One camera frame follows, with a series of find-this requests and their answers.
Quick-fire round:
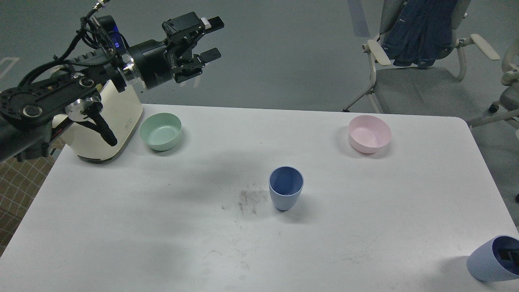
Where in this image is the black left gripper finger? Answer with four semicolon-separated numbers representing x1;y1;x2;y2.
162;12;225;37
178;48;222;83

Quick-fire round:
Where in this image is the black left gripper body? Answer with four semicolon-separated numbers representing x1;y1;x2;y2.
129;29;203;89

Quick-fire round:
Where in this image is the pink bowl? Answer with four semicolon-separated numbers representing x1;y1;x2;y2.
348;115;392;155

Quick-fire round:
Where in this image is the blue denim jacket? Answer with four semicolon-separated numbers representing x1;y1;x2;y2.
382;0;457;69

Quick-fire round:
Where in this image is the green bowl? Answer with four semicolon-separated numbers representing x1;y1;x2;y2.
139;113;183;151

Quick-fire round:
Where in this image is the grey office chair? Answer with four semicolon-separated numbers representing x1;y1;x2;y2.
343;0;500;116

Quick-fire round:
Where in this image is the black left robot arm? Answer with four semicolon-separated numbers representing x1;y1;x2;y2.
1;0;225;162

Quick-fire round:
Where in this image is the cream toaster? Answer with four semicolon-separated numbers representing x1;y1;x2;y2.
52;81;143;164

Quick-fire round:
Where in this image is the blue cup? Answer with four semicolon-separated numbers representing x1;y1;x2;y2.
268;166;305;211
466;235;519;281

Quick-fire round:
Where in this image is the brown checkered cloth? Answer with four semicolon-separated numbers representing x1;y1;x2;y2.
0;139;65;254

